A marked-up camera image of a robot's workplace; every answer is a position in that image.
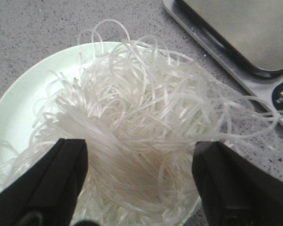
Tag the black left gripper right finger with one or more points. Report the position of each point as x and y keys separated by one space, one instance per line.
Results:
x=238 y=188

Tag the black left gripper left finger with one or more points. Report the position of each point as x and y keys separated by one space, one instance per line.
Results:
x=46 y=195

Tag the white vermicelli noodle bundle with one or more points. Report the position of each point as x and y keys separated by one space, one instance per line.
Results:
x=227 y=116

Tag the pale green round plate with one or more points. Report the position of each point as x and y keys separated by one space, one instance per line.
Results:
x=133 y=104

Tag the silver digital kitchen scale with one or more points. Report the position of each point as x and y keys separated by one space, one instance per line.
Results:
x=244 y=36

